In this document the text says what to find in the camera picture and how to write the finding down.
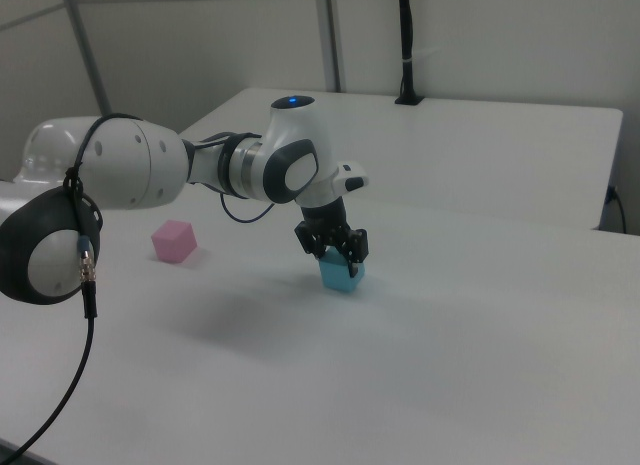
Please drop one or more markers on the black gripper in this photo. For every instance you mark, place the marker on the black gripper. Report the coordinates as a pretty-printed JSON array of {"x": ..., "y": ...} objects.
[{"x": 327, "y": 217}]

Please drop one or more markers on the blue cube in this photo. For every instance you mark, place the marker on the blue cube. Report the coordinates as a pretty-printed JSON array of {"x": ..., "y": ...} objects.
[{"x": 340, "y": 280}]

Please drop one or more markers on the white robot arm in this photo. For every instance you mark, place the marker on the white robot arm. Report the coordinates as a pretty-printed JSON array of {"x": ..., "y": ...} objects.
[{"x": 130, "y": 165}]

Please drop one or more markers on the pink cube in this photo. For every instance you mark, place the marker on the pink cube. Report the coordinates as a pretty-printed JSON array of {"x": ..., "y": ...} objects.
[{"x": 173, "y": 241}]

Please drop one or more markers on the upright metal frame post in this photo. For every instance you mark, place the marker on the upright metal frame post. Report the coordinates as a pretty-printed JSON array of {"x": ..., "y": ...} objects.
[{"x": 332, "y": 35}]

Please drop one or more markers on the black camera stand pole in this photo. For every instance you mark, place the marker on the black camera stand pole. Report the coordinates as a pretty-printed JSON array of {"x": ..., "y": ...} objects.
[{"x": 409, "y": 45}]

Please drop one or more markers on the slanted metal frame post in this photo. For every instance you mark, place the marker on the slanted metal frame post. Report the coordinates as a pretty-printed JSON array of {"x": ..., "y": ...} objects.
[{"x": 85, "y": 45}]

